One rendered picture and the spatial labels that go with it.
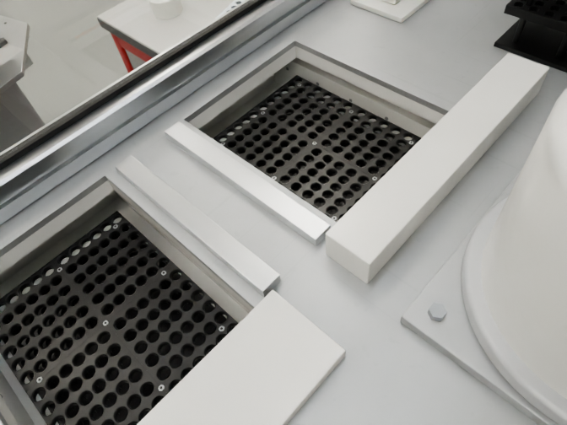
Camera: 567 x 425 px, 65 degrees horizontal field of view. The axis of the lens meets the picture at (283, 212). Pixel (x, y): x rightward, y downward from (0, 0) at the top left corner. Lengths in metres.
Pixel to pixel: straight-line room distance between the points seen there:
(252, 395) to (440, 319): 0.16
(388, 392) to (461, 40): 0.46
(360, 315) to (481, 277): 0.10
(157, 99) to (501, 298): 0.43
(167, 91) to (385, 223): 0.32
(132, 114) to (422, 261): 0.36
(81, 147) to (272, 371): 0.32
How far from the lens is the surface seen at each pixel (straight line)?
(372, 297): 0.40
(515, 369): 0.37
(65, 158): 0.55
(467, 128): 0.48
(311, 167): 0.54
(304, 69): 0.70
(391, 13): 0.70
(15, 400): 0.57
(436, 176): 0.43
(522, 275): 0.32
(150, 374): 0.45
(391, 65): 0.61
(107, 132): 0.56
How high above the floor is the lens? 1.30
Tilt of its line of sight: 53 degrees down
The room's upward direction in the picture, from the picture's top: 9 degrees counter-clockwise
